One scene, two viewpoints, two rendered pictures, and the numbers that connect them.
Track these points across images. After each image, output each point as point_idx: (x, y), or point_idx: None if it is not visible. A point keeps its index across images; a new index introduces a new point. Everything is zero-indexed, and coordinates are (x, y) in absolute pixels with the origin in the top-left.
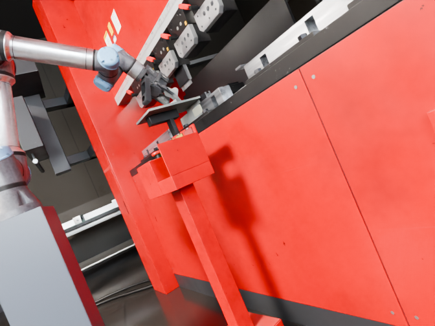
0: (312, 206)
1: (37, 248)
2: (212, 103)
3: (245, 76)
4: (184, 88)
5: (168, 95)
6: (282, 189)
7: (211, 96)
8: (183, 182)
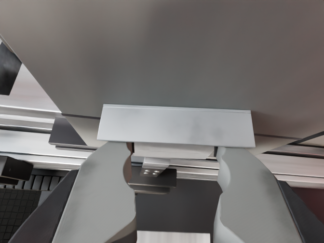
0: None
1: None
2: (21, 74)
3: (174, 219)
4: (186, 240)
5: (104, 190)
6: None
7: (0, 95)
8: None
